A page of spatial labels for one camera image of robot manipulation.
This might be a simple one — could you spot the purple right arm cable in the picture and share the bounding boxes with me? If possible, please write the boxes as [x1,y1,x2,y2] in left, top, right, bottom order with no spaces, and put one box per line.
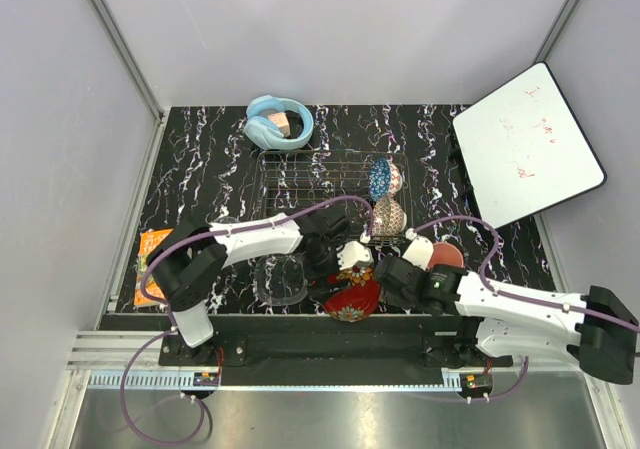
[407,216,640,405]

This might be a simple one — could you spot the light blue headphones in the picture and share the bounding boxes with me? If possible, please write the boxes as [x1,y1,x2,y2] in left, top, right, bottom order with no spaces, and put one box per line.
[243,95,314,151]

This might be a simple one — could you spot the orange children's book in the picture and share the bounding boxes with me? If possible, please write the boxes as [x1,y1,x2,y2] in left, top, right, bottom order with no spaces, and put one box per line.
[133,227,174,308]

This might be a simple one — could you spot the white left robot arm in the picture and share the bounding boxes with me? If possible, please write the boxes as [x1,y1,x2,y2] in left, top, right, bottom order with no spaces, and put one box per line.
[140,207,364,365]

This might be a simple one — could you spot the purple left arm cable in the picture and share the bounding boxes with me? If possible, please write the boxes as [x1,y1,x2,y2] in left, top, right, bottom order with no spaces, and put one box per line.
[119,196,376,444]

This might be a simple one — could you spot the blue and red patterned bowl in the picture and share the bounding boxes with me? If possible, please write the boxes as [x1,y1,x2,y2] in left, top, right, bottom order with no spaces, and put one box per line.
[369,158,404,202]

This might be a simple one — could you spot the white whiteboard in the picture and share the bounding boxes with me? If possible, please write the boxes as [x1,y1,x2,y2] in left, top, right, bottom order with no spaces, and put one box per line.
[453,62,606,228]

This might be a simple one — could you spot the red floral plate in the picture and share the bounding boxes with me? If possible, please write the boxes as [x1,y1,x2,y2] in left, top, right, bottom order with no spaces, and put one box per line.
[322,266,381,323]

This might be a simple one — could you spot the metal wire dish rack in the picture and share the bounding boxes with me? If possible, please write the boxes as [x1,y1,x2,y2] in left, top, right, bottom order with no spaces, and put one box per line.
[249,149,413,225]

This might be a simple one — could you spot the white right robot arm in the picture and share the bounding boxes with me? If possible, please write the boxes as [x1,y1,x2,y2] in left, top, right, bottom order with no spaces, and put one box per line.
[374,256,639,385]

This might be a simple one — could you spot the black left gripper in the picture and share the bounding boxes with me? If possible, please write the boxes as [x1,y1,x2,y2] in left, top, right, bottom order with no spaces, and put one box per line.
[303,237,352,304]

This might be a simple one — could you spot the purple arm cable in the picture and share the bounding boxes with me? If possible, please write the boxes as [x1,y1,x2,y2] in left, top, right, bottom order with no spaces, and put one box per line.
[119,196,376,444]
[407,216,640,405]

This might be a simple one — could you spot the brown patterned bowl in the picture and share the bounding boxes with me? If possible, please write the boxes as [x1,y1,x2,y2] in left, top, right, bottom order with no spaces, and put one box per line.
[372,196,407,237]

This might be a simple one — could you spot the pink wooden cube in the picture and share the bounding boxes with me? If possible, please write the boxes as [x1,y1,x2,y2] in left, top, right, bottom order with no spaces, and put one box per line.
[267,111,291,138]

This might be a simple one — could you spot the clear glass plate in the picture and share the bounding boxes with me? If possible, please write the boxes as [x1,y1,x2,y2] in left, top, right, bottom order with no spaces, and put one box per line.
[254,254,308,307]

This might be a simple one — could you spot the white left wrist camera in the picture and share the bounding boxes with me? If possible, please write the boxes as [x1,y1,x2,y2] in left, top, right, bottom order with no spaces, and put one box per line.
[336,241,373,271]

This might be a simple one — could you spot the pink plastic cup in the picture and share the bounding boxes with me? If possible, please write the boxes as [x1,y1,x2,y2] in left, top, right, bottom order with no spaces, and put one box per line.
[428,242,465,269]

